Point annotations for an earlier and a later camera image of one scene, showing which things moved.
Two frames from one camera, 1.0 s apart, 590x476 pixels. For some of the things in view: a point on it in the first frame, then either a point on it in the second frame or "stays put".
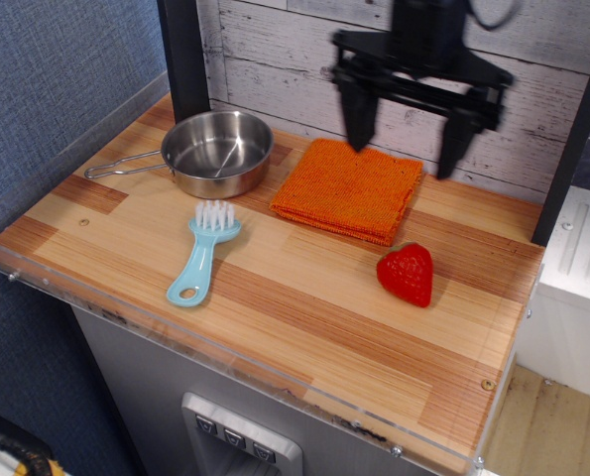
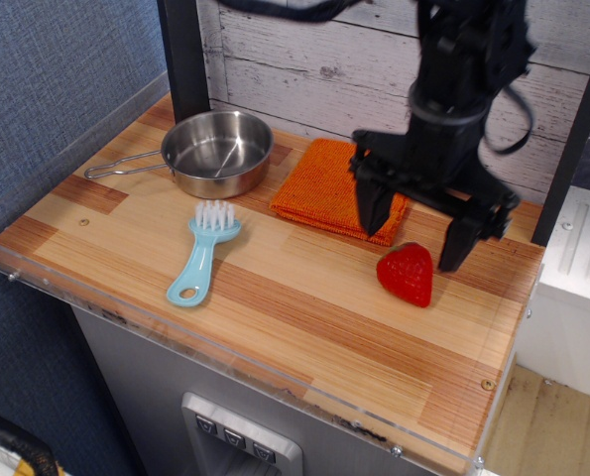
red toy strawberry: x=406 y=270 stays put
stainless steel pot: x=213 y=155 stays put
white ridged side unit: x=565 y=328 stays put
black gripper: x=423 y=56 → x=438 y=159
